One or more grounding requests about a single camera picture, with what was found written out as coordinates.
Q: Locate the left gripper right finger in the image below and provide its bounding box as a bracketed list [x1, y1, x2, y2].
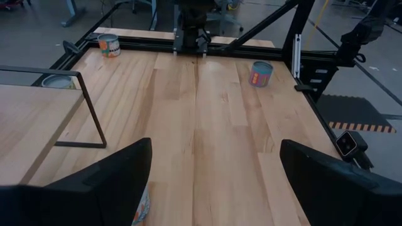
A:
[279, 139, 402, 226]

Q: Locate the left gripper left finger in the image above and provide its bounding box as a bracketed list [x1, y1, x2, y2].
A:
[0, 137, 153, 226]

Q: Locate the orange label tin can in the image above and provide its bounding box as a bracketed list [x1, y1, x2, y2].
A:
[131, 185, 151, 226]

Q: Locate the floral orange teal tin can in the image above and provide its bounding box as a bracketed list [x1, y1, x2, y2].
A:
[97, 33, 121, 58]

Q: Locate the black mat with hazard stripes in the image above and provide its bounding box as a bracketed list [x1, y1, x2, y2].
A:
[315, 94, 397, 134]

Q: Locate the green label tin can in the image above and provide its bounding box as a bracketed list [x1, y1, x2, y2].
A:
[41, 74, 76, 90]

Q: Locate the pink purple label tin can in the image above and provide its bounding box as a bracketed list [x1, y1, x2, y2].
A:
[248, 60, 274, 88]

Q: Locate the black corner clamp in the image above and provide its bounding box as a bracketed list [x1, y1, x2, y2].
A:
[62, 40, 83, 57]

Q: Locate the grey desk leg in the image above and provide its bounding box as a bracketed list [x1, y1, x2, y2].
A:
[61, 0, 87, 28]
[131, 0, 158, 31]

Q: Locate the grey office chair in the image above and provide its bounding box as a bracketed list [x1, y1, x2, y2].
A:
[205, 0, 244, 34]

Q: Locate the black table-level camera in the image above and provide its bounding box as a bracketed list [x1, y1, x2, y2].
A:
[335, 130, 375, 171]

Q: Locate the black rail clamp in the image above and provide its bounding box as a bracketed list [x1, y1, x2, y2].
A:
[294, 83, 315, 92]

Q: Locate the white frame bracket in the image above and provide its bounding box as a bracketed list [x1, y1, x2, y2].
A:
[291, 33, 302, 79]

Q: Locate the black aluminium table frame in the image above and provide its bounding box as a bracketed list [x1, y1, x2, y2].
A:
[31, 0, 402, 158]

